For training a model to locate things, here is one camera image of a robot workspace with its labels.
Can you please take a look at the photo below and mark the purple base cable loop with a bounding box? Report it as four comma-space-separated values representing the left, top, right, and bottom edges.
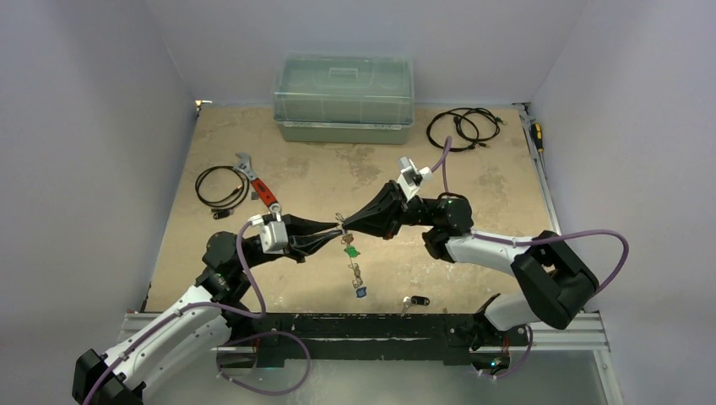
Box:
215, 328, 313, 398

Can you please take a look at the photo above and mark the green tagged key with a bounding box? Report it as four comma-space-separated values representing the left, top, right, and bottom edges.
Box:
344, 246, 361, 258

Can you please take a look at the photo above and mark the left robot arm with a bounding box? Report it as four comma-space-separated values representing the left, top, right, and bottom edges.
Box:
72, 213, 342, 404

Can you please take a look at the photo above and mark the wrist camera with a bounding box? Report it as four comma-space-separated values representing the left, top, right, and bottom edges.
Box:
248, 213, 289, 254
396, 156, 433, 202

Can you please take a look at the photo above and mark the loose black tagged key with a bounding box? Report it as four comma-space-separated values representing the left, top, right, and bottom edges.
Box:
399, 295, 431, 316

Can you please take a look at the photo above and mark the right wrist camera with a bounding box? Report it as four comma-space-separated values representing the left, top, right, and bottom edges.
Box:
396, 156, 433, 202

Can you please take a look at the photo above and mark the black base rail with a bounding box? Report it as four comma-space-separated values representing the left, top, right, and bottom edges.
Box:
228, 313, 529, 368

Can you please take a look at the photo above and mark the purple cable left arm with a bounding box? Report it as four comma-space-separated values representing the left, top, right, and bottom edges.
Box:
81, 219, 268, 405

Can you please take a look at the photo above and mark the aluminium frame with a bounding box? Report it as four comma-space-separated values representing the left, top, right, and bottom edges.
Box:
106, 304, 623, 404

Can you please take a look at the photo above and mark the black coiled cable right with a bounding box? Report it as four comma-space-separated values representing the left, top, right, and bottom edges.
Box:
426, 107, 502, 153

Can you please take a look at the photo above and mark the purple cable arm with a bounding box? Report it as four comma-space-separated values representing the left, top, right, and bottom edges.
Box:
431, 136, 630, 297
81, 219, 268, 405

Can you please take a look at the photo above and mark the black coiled cable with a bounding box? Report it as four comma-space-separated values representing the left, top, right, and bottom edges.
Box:
194, 165, 251, 220
426, 107, 502, 153

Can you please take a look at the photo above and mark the black coiled cable left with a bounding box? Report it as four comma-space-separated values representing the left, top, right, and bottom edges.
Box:
194, 165, 251, 220

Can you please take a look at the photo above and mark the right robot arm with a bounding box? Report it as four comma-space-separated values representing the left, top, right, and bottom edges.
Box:
343, 181, 599, 343

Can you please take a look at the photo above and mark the red handled adjustable wrench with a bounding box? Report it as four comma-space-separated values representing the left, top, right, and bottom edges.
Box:
235, 152, 282, 213

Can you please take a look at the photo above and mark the clear lidded green box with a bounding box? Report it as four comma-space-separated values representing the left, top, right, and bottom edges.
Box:
273, 54, 415, 145

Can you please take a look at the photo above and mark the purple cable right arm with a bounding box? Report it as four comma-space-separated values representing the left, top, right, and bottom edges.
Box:
431, 136, 630, 297

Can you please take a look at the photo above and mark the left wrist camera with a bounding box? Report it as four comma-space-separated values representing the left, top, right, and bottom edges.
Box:
248, 213, 289, 254

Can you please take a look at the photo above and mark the yellow black screwdriver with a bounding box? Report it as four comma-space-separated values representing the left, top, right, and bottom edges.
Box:
529, 122, 544, 154

